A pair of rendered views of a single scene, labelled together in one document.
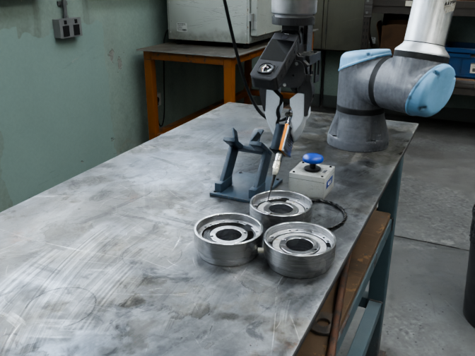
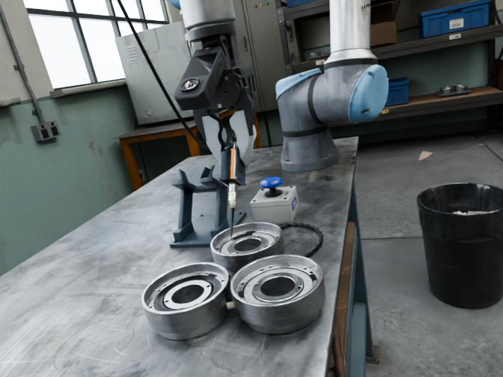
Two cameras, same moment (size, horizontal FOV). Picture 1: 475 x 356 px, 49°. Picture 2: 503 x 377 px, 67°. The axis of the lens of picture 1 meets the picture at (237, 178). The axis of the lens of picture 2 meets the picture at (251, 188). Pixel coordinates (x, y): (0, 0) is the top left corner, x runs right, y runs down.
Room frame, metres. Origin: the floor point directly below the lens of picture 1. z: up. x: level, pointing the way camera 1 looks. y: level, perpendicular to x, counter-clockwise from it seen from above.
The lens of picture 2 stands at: (0.29, -0.05, 1.07)
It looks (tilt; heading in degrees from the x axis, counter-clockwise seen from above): 18 degrees down; 355
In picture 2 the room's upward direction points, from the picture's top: 11 degrees counter-clockwise
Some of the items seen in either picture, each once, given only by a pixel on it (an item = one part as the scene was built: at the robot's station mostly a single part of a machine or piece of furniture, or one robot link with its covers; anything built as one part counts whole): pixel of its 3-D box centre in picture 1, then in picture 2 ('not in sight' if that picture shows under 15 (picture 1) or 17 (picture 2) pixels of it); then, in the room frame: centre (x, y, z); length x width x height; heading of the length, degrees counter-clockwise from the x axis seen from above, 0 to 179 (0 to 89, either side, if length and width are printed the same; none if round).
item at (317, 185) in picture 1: (312, 178); (276, 203); (0.94, -0.15, 0.82); 0.08 x 0.07 x 0.05; 155
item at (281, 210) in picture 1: (280, 212); (248, 249); (0.79, -0.07, 0.82); 0.10 x 0.10 x 0.04
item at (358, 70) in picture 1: (365, 76); (303, 99); (1.24, -0.31, 0.97); 0.13 x 0.12 x 0.14; 39
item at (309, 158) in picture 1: (312, 167); (272, 191); (0.94, -0.14, 0.85); 0.04 x 0.04 x 0.05
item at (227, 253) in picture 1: (228, 239); (189, 299); (0.70, 0.01, 0.82); 0.10 x 0.10 x 0.04
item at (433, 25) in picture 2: not in sight; (450, 20); (3.69, -2.42, 1.11); 0.52 x 0.38 x 0.22; 65
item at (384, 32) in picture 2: not in sight; (373, 27); (3.96, -1.81, 1.19); 0.52 x 0.42 x 0.38; 65
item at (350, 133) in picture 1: (359, 123); (307, 144); (1.24, -0.30, 0.85); 0.15 x 0.15 x 0.10
